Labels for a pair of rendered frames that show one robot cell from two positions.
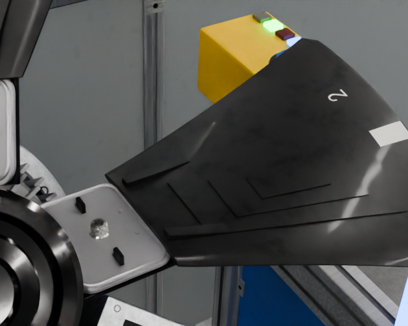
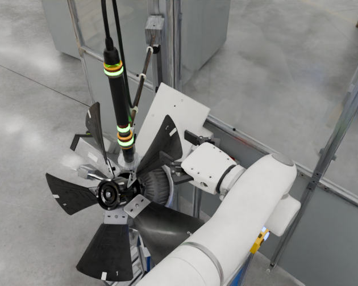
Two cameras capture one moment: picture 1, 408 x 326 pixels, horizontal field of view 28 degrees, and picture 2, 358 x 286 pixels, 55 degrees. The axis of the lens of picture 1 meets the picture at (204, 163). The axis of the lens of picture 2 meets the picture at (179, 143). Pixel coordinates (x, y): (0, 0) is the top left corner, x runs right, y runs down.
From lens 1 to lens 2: 1.03 m
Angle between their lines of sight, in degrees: 53
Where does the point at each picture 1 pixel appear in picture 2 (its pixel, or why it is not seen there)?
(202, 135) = (167, 212)
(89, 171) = not seen: hidden behind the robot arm
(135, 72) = (297, 197)
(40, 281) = (115, 201)
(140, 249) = (134, 213)
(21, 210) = (117, 192)
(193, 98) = (313, 220)
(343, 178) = (166, 241)
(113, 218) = (141, 206)
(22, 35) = (140, 173)
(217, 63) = not seen: hidden behind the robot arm
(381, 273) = not seen: outside the picture
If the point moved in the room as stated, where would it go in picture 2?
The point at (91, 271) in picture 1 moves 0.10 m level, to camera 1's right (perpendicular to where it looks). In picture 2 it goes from (127, 207) to (132, 231)
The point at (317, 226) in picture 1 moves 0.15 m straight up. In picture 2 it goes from (152, 240) to (149, 218)
